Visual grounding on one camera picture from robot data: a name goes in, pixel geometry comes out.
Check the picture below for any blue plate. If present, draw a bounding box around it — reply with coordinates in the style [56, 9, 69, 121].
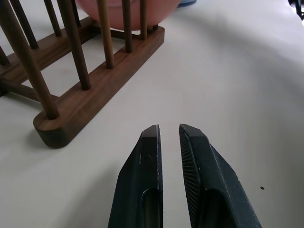
[177, 0, 198, 7]

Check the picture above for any dark object at table edge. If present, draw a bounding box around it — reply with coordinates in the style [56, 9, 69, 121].
[288, 0, 304, 18]

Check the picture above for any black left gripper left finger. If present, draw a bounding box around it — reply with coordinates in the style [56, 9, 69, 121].
[107, 123, 164, 228]

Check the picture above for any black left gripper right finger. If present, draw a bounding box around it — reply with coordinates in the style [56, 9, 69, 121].
[178, 123, 262, 228]

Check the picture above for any pink bowl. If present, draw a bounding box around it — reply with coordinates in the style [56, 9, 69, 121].
[75, 0, 182, 31]

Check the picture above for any wooden dish rack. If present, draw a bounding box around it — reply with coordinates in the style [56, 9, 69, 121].
[0, 0, 165, 149]

